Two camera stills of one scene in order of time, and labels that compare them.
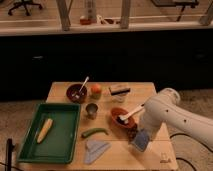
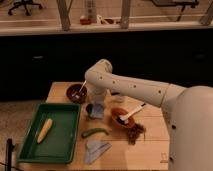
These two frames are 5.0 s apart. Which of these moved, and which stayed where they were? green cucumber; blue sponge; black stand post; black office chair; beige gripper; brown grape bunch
Moved: blue sponge; beige gripper
Stayed: green cucumber; black stand post; brown grape bunch; black office chair
